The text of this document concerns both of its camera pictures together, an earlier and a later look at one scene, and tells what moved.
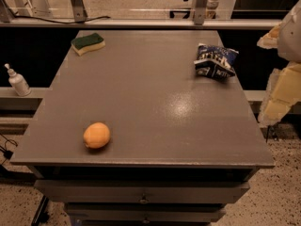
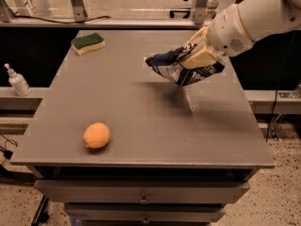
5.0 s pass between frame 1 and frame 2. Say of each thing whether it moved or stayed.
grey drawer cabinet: stayed
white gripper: moved
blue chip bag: moved
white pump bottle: stayed
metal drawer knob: stayed
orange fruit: stayed
